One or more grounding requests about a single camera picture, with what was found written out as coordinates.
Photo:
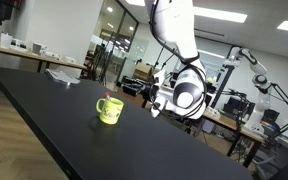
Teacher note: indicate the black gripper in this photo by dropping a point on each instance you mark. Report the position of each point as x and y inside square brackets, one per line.
[150, 90]

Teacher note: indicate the orange marker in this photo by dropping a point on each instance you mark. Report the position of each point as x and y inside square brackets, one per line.
[107, 96]

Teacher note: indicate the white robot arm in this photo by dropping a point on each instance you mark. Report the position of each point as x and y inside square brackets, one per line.
[177, 40]

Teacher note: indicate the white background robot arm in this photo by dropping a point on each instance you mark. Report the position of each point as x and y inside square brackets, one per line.
[255, 70]

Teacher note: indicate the yellow mug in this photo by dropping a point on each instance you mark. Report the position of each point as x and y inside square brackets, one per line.
[110, 111]

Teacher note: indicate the plain brown cardboard box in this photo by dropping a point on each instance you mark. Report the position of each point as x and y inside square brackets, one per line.
[143, 71]

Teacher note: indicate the yellow tennis ball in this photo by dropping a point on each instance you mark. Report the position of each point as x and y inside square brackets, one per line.
[210, 80]

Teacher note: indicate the wooden desk with black legs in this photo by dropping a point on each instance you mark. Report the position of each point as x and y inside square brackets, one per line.
[230, 123]

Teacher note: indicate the silver metal mounting plate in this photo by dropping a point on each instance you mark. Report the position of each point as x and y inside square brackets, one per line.
[62, 76]

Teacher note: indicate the long wooden side desk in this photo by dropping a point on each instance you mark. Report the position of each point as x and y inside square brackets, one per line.
[34, 55]

